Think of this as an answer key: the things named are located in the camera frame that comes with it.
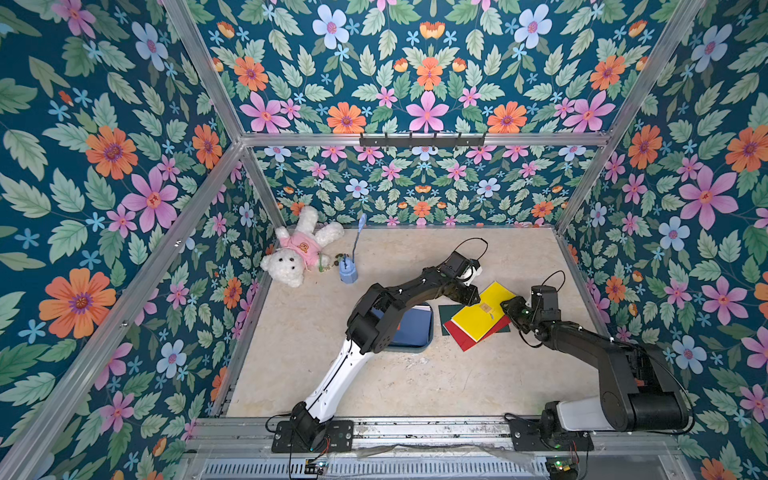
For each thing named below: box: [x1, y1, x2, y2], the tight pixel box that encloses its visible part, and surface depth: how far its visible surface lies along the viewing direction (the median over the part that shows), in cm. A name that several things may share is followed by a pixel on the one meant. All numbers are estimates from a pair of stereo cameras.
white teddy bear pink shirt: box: [260, 206, 345, 288], surface depth 107 cm
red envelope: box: [443, 315, 511, 352], surface depth 92 cm
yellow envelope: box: [451, 281, 516, 343], surface depth 96 cm
